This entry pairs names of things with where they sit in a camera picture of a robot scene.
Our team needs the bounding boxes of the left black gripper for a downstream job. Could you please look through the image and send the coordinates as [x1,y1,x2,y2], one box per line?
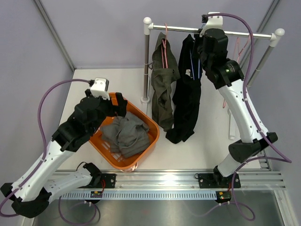
[89,92,127,134]

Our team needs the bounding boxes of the blue wire hanger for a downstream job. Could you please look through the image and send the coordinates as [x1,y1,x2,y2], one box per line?
[190,50,201,80]

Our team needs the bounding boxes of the grey shorts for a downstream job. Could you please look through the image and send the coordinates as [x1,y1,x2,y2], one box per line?
[100,112,151,158]

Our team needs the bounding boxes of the pink wire hanger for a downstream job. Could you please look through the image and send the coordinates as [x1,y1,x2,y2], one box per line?
[161,23,168,69]
[222,36,251,109]

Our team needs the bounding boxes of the black shorts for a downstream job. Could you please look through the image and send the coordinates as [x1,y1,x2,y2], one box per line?
[166,34,203,144]

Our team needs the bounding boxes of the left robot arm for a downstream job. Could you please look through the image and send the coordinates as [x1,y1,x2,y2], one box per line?
[0,92,127,218]

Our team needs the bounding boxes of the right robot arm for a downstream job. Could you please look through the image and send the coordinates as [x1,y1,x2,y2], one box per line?
[197,28,278,187]

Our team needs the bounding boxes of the olive green shorts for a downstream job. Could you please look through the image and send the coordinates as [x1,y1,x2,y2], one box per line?
[151,33,180,132]

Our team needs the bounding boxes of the orange plastic laundry basket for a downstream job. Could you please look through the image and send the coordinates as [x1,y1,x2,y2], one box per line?
[90,102,159,172]

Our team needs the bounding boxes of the white metal clothes rack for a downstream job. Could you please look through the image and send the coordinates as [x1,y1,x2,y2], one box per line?
[143,13,272,145]

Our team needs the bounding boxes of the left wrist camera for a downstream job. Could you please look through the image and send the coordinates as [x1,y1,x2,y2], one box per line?
[90,78,110,100]

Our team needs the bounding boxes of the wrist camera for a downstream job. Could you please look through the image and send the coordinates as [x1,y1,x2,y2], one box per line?
[90,78,110,100]
[199,12,223,37]

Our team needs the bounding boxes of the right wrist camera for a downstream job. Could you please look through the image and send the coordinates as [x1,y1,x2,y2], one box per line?
[199,12,223,37]

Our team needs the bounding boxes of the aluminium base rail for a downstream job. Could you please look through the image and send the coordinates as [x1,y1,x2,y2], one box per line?
[102,169,286,191]

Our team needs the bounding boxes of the white slotted cable duct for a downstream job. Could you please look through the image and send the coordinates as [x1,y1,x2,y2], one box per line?
[62,190,217,200]

